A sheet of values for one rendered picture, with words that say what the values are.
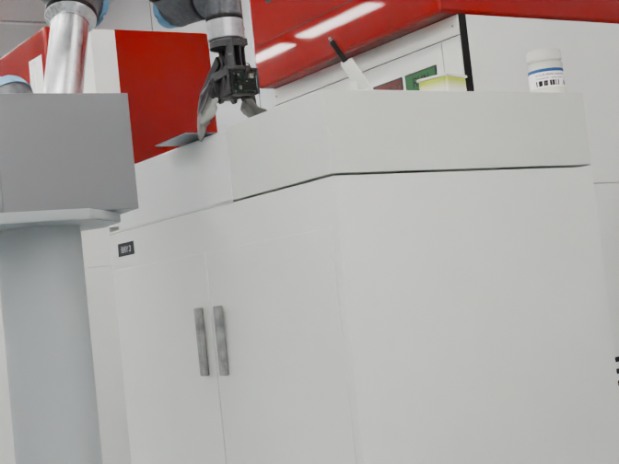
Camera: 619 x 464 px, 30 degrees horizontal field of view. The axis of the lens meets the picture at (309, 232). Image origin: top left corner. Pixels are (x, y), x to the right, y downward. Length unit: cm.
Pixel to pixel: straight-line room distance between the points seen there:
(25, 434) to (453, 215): 88
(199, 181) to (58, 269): 37
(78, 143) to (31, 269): 25
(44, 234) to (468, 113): 81
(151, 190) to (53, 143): 43
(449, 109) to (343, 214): 32
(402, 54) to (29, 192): 106
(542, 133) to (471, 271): 33
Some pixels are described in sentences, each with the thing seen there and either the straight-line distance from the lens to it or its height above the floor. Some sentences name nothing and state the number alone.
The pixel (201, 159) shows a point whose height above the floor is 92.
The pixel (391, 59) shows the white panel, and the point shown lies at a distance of 286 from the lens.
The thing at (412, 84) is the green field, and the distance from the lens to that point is 279.
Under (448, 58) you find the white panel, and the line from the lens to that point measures 269.
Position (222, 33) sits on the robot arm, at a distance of 233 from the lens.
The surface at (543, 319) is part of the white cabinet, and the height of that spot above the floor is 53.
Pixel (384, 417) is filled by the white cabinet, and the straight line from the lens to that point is 199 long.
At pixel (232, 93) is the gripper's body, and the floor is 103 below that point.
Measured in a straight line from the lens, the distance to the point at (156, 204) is 256.
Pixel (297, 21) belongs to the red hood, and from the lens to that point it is 312.
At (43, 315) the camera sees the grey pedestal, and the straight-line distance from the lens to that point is 218.
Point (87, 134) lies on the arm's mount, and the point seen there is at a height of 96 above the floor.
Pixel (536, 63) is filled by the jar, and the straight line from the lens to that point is 238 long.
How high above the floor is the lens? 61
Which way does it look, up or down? 3 degrees up
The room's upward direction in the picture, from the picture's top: 6 degrees counter-clockwise
